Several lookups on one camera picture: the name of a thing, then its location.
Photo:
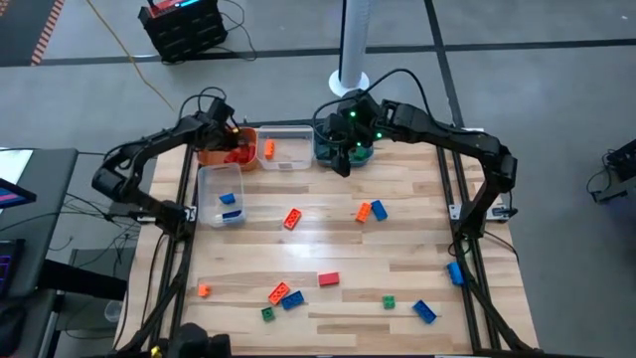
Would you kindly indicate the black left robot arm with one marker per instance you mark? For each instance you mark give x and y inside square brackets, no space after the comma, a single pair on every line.
[149,141]

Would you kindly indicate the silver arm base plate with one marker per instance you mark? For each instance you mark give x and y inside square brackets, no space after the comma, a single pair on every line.
[189,214]
[454,211]

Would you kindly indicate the black perforated strip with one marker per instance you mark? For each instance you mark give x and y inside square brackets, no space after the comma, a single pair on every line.
[288,121]

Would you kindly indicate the backlit black keyboard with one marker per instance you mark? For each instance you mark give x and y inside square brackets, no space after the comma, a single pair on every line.
[7,268]

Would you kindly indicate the white tower fan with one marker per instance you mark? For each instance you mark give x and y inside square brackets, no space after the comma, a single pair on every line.
[357,45]

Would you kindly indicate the black aluminium table frame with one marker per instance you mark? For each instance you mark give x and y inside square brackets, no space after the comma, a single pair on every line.
[467,310]
[179,308]

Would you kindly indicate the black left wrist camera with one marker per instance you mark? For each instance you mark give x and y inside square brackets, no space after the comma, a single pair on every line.
[221,110]

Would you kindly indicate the lit computer screen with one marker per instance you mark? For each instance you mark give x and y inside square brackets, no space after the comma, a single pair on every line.
[12,194]

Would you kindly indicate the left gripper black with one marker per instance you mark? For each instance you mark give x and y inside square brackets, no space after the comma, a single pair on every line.
[216,135]

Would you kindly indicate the grey desk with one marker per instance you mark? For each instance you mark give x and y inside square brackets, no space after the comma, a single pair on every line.
[45,161]

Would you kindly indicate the white paper sheet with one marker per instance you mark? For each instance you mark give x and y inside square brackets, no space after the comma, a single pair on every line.
[12,166]

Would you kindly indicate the clear plastic bin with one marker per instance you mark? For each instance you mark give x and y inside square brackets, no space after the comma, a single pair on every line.
[211,189]
[293,149]

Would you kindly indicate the clear plastic cup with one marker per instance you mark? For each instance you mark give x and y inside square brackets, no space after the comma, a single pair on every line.
[113,310]

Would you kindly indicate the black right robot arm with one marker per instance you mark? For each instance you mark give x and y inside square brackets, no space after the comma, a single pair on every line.
[447,131]

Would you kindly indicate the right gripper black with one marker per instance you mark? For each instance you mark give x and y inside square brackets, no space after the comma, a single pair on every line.
[350,124]

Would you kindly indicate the teal plastic bin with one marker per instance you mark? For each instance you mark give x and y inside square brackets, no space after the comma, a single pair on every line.
[322,159]

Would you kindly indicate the black crate with red device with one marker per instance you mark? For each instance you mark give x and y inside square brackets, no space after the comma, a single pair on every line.
[184,30]

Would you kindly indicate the dark mat with striped edge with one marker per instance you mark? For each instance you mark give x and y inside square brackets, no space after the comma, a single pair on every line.
[20,25]

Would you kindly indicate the small orange toy brick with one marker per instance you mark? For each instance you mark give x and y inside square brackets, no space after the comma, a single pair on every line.
[204,290]

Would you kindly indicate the orange plastic bin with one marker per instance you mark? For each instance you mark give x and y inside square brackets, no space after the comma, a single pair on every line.
[213,159]

